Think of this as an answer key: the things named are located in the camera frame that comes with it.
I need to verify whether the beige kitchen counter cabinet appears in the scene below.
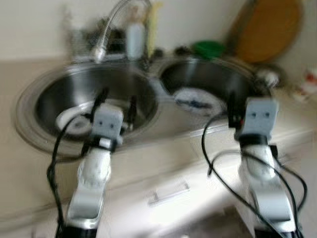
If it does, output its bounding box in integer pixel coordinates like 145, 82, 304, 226
0, 59, 317, 238

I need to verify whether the dark kitchen utensil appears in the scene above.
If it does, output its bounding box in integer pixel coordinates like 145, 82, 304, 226
225, 0, 258, 50

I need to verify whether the steel double basin sink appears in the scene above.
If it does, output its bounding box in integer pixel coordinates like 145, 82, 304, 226
15, 55, 278, 154

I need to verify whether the white plate blue pattern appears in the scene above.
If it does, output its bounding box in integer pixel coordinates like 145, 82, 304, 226
173, 88, 223, 116

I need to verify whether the translucent white soap bottle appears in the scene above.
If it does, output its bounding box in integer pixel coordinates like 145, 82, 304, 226
126, 7, 146, 61

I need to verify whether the black sink plug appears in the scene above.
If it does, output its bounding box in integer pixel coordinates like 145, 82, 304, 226
173, 46, 191, 56

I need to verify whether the white bottle orange label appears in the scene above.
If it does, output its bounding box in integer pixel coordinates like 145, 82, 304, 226
297, 68, 317, 100

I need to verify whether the round wooden cutting board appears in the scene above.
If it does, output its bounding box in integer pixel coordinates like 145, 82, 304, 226
230, 0, 304, 64

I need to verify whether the yellow dish scrubber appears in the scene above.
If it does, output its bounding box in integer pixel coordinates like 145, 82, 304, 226
146, 2, 163, 58

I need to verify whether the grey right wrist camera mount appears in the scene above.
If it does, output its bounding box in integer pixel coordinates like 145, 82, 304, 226
238, 98, 279, 139

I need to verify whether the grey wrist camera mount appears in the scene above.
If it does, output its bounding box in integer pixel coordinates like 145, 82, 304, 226
238, 98, 279, 139
91, 104, 124, 142

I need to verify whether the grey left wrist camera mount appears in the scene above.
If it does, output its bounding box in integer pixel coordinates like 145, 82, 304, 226
91, 104, 124, 142

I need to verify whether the wire sink rack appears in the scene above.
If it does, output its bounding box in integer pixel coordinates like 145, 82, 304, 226
64, 20, 129, 55

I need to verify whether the steel flexible hose faucet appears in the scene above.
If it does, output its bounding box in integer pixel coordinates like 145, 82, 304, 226
92, 0, 152, 62

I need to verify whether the steel cabinet bar handle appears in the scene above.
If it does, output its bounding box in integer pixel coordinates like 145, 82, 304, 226
149, 181, 190, 206

